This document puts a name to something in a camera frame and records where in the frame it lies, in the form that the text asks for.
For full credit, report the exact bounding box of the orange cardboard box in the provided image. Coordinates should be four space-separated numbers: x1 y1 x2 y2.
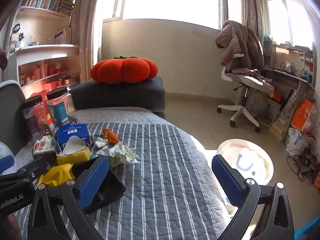
291 99 317 132

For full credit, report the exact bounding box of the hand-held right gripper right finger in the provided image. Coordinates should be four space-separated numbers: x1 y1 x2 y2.
211 154 295 240

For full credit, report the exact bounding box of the large tissue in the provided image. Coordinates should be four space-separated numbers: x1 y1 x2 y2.
96 141 142 167

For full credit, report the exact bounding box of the dark grey cushion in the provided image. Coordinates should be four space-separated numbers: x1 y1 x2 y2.
0 80 25 155

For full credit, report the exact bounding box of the clear plastic bag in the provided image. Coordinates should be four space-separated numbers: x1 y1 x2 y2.
279 90 298 128

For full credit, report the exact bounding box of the brown blanket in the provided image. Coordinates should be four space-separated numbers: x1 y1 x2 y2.
215 20 264 70

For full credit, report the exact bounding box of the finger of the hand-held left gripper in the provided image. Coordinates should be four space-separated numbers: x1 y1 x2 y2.
0 157 49 188
0 155 15 173

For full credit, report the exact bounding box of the round white floor rug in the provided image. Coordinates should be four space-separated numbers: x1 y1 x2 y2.
216 139 274 215

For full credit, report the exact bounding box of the clear jar purple label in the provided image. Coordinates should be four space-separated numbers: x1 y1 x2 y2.
22 95 50 143

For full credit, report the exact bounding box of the blue biscuit box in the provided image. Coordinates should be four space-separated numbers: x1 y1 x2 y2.
54 122 92 155

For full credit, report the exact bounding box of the beige curtain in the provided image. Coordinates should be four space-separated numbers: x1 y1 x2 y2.
70 0 105 85
239 0 264 70

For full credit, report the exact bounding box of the wooden crate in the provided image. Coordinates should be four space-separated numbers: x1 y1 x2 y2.
269 120 288 140

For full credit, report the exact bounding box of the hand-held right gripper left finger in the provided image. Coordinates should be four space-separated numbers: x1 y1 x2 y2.
27 156 110 240

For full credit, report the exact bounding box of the yellow sponge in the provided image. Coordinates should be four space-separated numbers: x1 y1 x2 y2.
57 147 92 165

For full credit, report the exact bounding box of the red printed bag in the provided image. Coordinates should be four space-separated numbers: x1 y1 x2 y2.
312 170 320 190

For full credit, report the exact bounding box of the blue plastic object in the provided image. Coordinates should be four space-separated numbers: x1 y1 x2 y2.
294 220 320 240

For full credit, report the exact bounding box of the tangle of black cables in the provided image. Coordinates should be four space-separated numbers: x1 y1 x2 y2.
286 147 320 183

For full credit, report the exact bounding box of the small crumpled tissue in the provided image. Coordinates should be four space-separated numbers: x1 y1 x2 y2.
95 137 109 148

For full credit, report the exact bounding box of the white bookshelf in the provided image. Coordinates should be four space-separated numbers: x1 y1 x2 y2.
7 0 80 98

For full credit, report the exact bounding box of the white plastic bag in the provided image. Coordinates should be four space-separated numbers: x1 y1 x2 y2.
285 127 310 155

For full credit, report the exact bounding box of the clear jar blue label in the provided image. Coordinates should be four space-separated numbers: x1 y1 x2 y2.
46 86 75 128

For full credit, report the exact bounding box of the orange pumpkin cushion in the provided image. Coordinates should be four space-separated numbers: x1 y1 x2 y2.
89 56 158 84

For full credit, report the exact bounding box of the orange candy wrapper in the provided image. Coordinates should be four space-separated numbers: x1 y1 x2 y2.
103 128 119 144

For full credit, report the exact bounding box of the brown snack wrapper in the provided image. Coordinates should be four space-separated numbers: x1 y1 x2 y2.
32 135 58 165

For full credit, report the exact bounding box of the white office chair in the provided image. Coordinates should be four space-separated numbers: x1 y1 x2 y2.
217 54 274 133

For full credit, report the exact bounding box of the row of pink containers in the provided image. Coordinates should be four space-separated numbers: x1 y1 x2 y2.
20 64 75 90

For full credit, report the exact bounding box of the grey striped quilt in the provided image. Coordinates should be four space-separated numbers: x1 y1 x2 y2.
12 106 234 240

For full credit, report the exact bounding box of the wooden desk with shelves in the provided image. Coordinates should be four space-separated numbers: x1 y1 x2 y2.
260 42 315 142

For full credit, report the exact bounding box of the yellow cloth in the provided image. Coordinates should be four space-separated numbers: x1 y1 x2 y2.
37 164 75 187

